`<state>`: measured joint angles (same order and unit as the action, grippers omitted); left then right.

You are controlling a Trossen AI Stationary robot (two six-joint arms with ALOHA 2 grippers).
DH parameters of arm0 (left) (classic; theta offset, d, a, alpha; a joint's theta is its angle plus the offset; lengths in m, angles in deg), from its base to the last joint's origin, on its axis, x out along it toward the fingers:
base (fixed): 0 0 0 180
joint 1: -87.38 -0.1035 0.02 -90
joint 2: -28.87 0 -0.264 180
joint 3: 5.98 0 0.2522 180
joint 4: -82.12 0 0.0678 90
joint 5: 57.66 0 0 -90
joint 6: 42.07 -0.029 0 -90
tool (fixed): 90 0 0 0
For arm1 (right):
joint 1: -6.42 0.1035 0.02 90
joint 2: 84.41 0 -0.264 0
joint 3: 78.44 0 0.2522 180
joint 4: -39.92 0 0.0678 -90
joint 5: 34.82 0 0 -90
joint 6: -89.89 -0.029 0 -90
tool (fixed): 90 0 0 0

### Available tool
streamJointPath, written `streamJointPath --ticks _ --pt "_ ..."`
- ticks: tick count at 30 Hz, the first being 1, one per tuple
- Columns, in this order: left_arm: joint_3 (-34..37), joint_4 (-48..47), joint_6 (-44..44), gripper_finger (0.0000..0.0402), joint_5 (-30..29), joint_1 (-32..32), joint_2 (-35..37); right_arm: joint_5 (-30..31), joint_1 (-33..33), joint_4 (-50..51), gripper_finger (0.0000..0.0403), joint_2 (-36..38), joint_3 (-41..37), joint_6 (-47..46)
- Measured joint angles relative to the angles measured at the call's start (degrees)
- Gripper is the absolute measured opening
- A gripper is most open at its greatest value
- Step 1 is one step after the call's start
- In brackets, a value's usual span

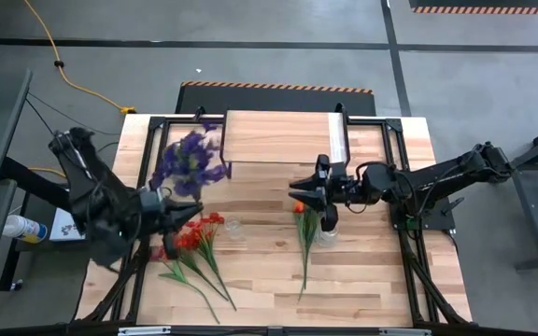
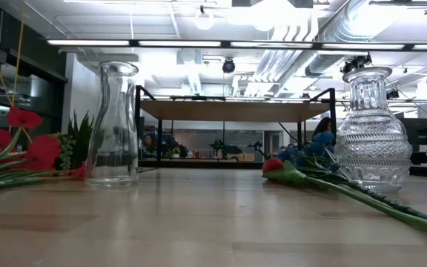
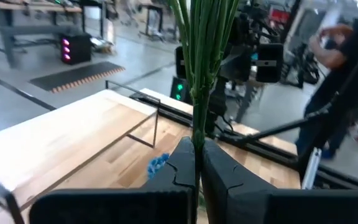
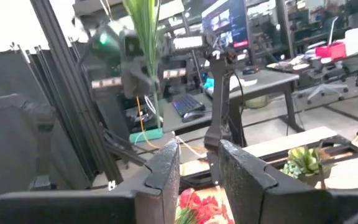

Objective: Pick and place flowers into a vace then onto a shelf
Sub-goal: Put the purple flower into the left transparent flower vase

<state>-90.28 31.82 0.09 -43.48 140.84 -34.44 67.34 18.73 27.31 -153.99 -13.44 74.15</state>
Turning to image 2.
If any long overhead light bar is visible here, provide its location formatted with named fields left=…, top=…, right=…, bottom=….
left=46, top=39, right=427, bottom=52

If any black ceiling spotlight cluster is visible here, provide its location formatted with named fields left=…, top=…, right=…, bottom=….
left=341, top=53, right=373, bottom=74

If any black background monitor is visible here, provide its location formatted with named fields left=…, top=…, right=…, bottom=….
left=400, top=117, right=427, bottom=153

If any silver ceiling air duct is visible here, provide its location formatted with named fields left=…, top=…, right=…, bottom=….
left=304, top=0, right=388, bottom=77

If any black round overhead camera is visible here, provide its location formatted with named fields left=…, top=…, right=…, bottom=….
left=222, top=57, right=236, bottom=74

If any person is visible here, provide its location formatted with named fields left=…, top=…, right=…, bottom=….
left=311, top=116, right=335, bottom=142

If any blue artificial flower bunch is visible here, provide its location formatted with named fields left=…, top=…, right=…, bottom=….
left=278, top=131, right=427, bottom=228

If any cut crystal glass vase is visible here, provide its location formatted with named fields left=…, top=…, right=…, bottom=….
left=334, top=65, right=414, bottom=193

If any smooth clear glass vase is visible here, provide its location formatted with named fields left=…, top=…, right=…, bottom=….
left=85, top=61, right=140, bottom=188

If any black ceiling track rail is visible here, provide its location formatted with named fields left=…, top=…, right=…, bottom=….
left=368, top=0, right=427, bottom=16

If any wooden shelf with black frame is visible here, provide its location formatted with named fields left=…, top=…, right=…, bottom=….
left=134, top=85, right=337, bottom=172

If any cardboard box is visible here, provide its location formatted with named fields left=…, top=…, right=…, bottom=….
left=231, top=152, right=256, bottom=162

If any black aluminium rig frame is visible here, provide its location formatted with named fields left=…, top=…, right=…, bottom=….
left=138, top=159, right=427, bottom=178

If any round white ceiling lamp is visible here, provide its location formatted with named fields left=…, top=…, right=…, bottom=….
left=193, top=10, right=216, bottom=31

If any red artificial flower bunch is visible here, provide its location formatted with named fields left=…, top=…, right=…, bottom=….
left=0, top=106, right=88, bottom=194

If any green artificial succulent plant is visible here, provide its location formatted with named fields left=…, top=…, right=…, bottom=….
left=52, top=111, right=96, bottom=171

